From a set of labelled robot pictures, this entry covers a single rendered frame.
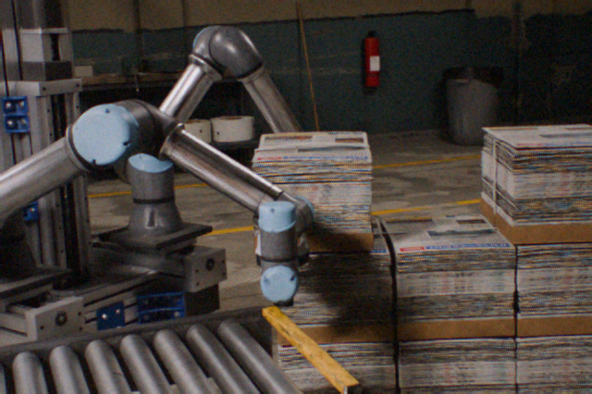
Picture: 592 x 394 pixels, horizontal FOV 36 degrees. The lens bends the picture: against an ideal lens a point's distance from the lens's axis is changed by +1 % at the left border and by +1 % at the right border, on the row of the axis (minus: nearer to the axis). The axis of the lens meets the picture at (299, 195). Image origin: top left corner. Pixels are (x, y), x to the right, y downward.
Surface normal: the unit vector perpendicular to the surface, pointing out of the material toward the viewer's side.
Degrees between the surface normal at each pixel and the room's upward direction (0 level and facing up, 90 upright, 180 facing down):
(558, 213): 90
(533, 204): 90
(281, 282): 90
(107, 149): 86
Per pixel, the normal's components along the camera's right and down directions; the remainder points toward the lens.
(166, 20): 0.34, 0.18
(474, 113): -0.26, 0.31
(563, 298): 0.02, 0.20
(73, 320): 0.80, 0.09
